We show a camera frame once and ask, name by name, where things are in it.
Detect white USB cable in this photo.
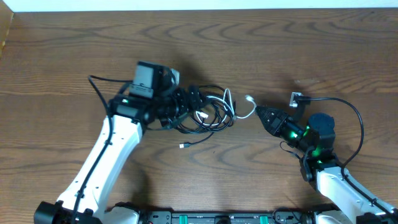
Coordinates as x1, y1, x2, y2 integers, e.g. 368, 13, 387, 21
195, 88, 257, 127

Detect black USB cable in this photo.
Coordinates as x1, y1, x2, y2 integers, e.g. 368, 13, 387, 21
161, 84, 237, 149

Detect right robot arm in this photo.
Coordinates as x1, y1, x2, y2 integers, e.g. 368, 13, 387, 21
255, 106, 397, 223

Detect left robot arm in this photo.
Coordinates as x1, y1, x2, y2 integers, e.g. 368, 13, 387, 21
34, 61, 206, 223

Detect wooden side panel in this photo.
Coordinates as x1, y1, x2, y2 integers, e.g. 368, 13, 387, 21
0, 0, 14, 55

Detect right camera black cable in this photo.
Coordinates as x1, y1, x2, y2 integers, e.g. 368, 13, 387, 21
295, 95, 396, 215

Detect camera black cable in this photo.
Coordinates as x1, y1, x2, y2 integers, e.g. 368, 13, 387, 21
295, 95, 396, 215
70, 74, 134, 224

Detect left camera black cable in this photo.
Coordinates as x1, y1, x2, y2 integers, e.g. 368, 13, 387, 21
70, 74, 134, 224

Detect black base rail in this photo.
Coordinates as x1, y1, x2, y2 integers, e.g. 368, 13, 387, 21
102, 203, 343, 224

